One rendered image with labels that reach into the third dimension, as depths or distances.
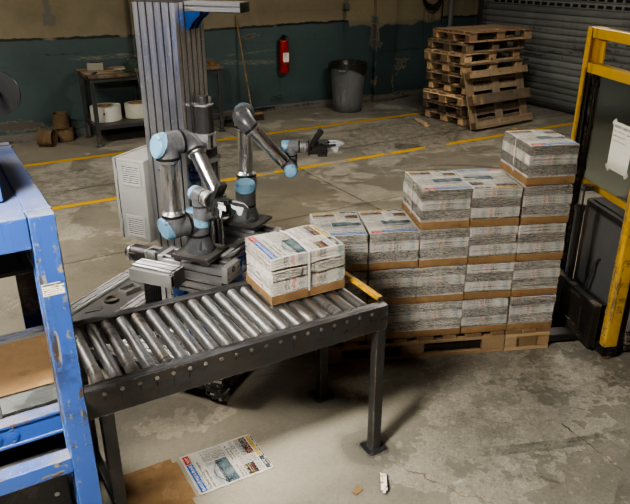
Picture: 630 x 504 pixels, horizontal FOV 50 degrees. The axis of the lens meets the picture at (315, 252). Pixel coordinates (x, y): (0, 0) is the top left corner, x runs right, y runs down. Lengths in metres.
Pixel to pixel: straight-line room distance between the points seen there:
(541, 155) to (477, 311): 0.98
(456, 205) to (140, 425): 2.06
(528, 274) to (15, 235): 2.94
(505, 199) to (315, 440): 1.67
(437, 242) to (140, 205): 1.66
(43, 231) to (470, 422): 2.43
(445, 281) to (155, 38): 2.05
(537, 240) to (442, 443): 1.31
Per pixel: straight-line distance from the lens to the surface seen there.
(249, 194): 3.84
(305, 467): 3.34
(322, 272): 3.04
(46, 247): 2.08
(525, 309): 4.24
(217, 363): 2.69
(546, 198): 3.98
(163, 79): 3.55
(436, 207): 3.75
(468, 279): 4.00
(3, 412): 2.57
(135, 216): 3.84
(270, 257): 2.91
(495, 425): 3.70
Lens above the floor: 2.21
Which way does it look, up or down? 24 degrees down
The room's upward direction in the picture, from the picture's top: straight up
